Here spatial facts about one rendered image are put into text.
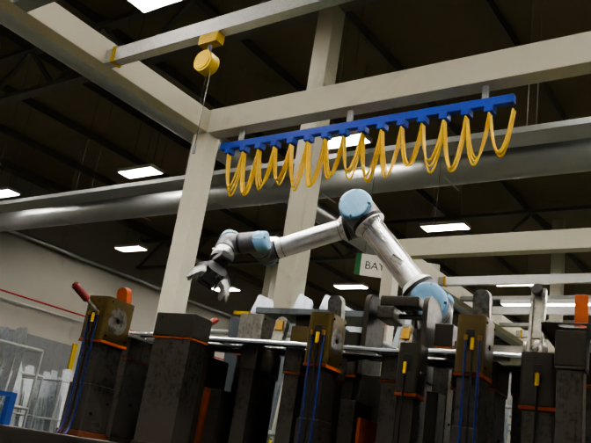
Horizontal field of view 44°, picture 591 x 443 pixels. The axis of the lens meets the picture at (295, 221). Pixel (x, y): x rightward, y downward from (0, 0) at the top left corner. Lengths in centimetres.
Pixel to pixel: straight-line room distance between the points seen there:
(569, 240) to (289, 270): 375
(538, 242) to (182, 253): 404
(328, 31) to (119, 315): 976
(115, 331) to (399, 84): 373
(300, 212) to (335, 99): 476
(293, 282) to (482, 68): 548
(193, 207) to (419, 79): 212
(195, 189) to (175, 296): 91
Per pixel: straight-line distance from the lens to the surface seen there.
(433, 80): 526
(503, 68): 508
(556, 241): 826
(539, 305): 193
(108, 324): 201
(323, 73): 1114
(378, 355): 189
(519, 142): 1016
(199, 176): 618
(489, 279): 975
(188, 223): 604
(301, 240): 268
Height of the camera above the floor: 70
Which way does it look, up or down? 18 degrees up
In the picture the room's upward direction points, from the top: 9 degrees clockwise
